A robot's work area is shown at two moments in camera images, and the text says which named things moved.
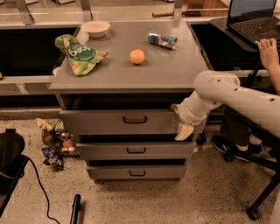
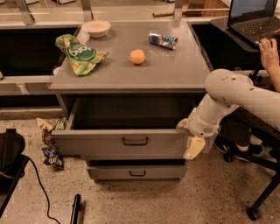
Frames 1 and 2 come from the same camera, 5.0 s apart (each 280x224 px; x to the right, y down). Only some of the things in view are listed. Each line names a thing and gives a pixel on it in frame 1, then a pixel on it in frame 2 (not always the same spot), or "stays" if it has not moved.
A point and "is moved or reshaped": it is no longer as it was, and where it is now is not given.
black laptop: x=253 y=20 stays
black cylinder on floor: x=75 y=209 stays
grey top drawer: x=118 y=122 is moved or reshaped
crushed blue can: x=164 y=40 stays
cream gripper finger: x=184 y=131 to x=196 y=143
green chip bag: x=80 y=57 stays
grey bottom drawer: x=137 y=172 stays
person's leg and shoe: x=235 y=140 stays
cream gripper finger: x=176 y=108 to x=183 y=123
